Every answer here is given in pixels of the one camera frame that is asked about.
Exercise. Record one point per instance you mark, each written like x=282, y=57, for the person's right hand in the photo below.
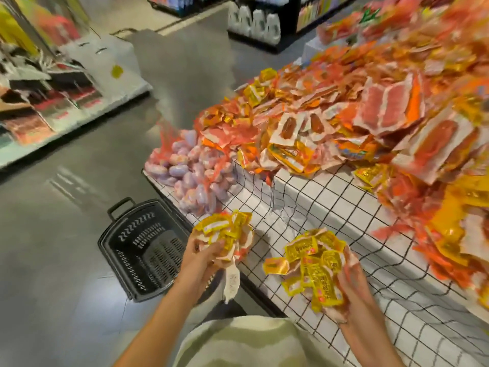
x=360, y=294

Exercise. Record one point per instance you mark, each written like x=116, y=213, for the person's left hand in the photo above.
x=200, y=267

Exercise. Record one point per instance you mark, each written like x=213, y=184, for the stack of black baskets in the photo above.
x=141, y=248

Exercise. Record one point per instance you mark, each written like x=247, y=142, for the tiled white display table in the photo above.
x=321, y=202

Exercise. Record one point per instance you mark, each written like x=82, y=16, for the pink sausages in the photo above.
x=187, y=168

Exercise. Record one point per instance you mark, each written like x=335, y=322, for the large pile of sausage packets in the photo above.
x=382, y=110

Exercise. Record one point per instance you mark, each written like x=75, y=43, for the person's right forearm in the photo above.
x=378, y=346

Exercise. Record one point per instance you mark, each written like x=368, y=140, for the person's left forearm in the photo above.
x=160, y=332

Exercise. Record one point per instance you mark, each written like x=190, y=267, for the black shorts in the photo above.
x=225, y=311

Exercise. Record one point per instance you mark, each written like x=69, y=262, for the black shelving with white bottles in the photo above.
x=267, y=23

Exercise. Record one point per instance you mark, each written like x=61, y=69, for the store shelving with blue goods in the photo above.
x=183, y=3

